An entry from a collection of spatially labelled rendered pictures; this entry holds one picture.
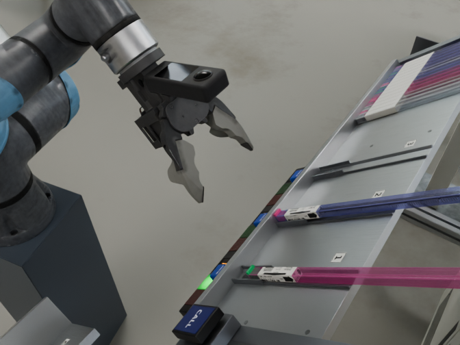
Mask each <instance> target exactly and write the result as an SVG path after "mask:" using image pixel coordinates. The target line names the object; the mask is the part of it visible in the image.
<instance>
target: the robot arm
mask: <svg viewBox="0 0 460 345"><path fill-rule="evenodd" d="M157 45H158V41H157V40H156V38H155V37H154V35H153V34H152V33H151V31H150V30H149V28H148V27H147V26H146V24H145V23H144V21H143V20H142V19H141V18H140V17H139V16H138V14H137V13H136V11H135V10H134V9H133V7H132V6H131V4H130V3H129V2H128V0H53V3H52V4H51V5H50V6H49V8H48V9H47V11H46V12H45V13H44V14H43V15H42V16H41V17H40V18H38V19H37V20H35V21H34V22H33V23H31V24H30V25H28V26H26V27H25V28H24V29H22V30H21V31H20V32H18V33H17V34H15V35H14V36H12V37H10V35H9V34H8V33H7V32H6V30H4V28H3V27H2V26H1V24H0V246H14V245H17V244H22V243H24V242H26V241H28V240H30V239H32V238H34V237H36V236H37V235H38V234H40V233H41V232H42V231H44V230H45V229H46V228H47V226H48V225H49V224H50V222H51V221H52V219H53V217H54V215H55V210H56V202H55V198H54V196H53V194H52V192H51V190H50V189H49V187H48V186H47V185H46V184H45V183H44V182H42V181H41V180H40V179H39V178H37V176H35V175H34V174H33V173H32V172H31V170H30V168H29V166H28V164H27V163H28V161H29V160H30V159H31V158H32V157H33V156H34V155H35V154H37V152H39V150H40V149H41V148H42V147H44V146H45V145H46V144H47V143H48V142H49V141H50V140H51V139H52V138H53V137H54V136H55V135H56V134H57V133H58V132H60V131H61V130H62V129H63V128H65V127H66V126H67V125H68V124H69V122H70V121H71V120H72V118H73V117H74V116H75V115H76V114H77V113H78V110H79V102H80V98H79V92H78V89H77V87H76V85H75V83H74V81H73V80H72V78H71V77H70V75H69V74H68V73H67V72H66V71H65V70H66V69H68V68H70V67H72V66H73V65H75V64H76V63H77V62H78V61H79V60H80V58H81V57H82V55H83V54H84V53H85V52H86V51H87V50H88V49H89V48H90V47H91V46H93V47H94V49H95V50H96V51H97V52H98V54H99V55H100V56H101V60H102V61H104V62H105V63H106V64H107V65H108V66H109V68H110V69H111V71H112V72H113V73H114V74H115V75H117V74H120V76H119V77H118V78H119V79H120V80H119V81H118V82H117V83H118V85H119V86H120V87H121V88H122V89H123V90H124V89H125V88H126V87H127V88H128V89H129V91H130V92H131V93H132V95H133V96H134V97H135V98H136V100H137V101H138V103H139V104H140V105H141V108H143V109H144V111H143V112H141V108H140V114H141V117H139V118H138V119H137V120H135V121H134V122H135V124H137V126H138V127H139V128H140V130H141V131H142V133H143V134H144V135H145V136H146V138H147V139H148V140H149V142H150V143H151V144H152V145H153V147H154V148H155V149H158V148H161V147H163V148H164V150H165V152H166V153H167V154H168V155H169V156H170V158H171V159H172V163H171V165H170V166H169V168H168V178H169V179H170V181H171V182H173V183H178V184H181V185H184V186H185V188H186V190H187V191H188V193H189V194H190V195H191V197H192V198H193V199H194V200H195V201H197V202H198V203H203V197H204V186H203V185H202V184H201V182H200V179H199V171H198V170H197V168H196V166H195V163H194V156H195V151H194V146H193V145H192V144H190V143H189V142H187V141H185V140H182V136H181V134H183V133H184V134H185V135H187V136H191V135H193V134H194V127H195V126H196V125H197V124H201V125H202V124H204V123H205V124H207V125H209V126H210V130H209V132H210V133H211V134H212V135H213V136H216V137H219V138H226V137H230V138H233V139H235V140H237V141H238V142H239V143H240V145H241V146H243V147H244V148H246V149H248V150H250V151H252V150H253V145H252V143H251V141H250V139H249V138H248V136H247V134H246V132H245V130H244V129H243V127H242V126H241V124H240V123H239V122H238V121H237V120H236V117H235V116H234V114H233V113H232V112H231V111H230V110H229V108H228V107H227V106H226V105H225V104H224V103H223V102H222V101H221V100H220V99H218V98H217V97H216V96H218V95H219V94H220V93H221V92H222V91H223V90H224V89H225V88H226V87H227V86H228V85H229V80H228V78H227V74H226V71H225V70H224V69H222V68H213V67H208V66H199V65H193V64H184V63H178V62H169V61H163V62H162V63H161V64H159V65H157V63H156V62H157V61H158V60H160V59H161V58H162V57H164V56H165V54H164V52H163V51H162V50H161V49H160V47H159V48H157V47H156V46H157ZM143 128H144V129H143ZM149 136H150V137H151V138H150V137H149Z"/></svg>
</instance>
